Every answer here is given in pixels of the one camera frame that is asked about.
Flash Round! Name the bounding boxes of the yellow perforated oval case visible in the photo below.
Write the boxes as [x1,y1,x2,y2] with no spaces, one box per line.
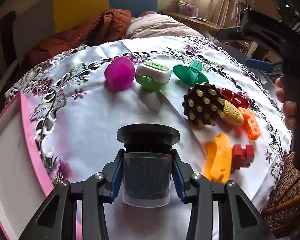
[223,100,244,126]

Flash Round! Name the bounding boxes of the brown studded massage ball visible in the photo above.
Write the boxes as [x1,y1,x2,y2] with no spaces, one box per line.
[182,82,225,129]

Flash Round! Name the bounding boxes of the wooden side shelf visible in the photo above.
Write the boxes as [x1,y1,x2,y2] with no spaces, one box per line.
[159,11,220,33]

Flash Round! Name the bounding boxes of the orange linking cubes block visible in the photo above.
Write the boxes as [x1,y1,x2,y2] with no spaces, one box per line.
[238,107,261,140]

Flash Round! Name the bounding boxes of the beige curtain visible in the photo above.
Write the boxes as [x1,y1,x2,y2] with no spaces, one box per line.
[206,0,238,27]

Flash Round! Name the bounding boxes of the operator right hand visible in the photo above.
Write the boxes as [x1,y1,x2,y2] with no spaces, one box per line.
[275,78,297,131]

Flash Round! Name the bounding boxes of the white green plug-in device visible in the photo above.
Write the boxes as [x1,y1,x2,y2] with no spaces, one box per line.
[135,61,171,91]

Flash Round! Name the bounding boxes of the pink gift boxes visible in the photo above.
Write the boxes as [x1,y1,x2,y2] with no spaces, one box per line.
[176,0,199,17]

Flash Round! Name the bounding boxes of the magenta round plastic toy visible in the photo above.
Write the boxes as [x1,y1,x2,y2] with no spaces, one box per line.
[104,56,135,92]

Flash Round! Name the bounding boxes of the red linking cubes block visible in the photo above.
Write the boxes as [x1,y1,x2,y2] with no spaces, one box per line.
[231,144,255,170]

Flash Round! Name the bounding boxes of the wicker chair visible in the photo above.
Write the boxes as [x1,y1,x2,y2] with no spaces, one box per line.
[261,152,300,239]

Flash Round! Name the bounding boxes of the red metallic capsule bottle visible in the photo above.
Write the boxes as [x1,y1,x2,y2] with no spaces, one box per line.
[220,88,249,109]

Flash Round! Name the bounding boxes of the black lidded clear jar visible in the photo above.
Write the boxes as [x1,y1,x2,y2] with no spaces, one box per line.
[117,124,180,208]

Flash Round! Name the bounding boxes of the orange plastic duck toy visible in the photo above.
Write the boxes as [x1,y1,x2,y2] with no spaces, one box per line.
[203,133,232,184]

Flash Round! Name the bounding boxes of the white embroidered floral tablecloth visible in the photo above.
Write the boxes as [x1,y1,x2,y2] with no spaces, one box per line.
[5,35,293,240]

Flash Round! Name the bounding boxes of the pink storage box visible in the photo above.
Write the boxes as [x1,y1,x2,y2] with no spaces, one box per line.
[0,91,83,240]

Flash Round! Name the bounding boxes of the pink beige duvet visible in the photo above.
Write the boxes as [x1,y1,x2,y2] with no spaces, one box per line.
[126,11,202,39]

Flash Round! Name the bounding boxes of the rust red quilted jacket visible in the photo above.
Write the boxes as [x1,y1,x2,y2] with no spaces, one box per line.
[23,9,132,66]

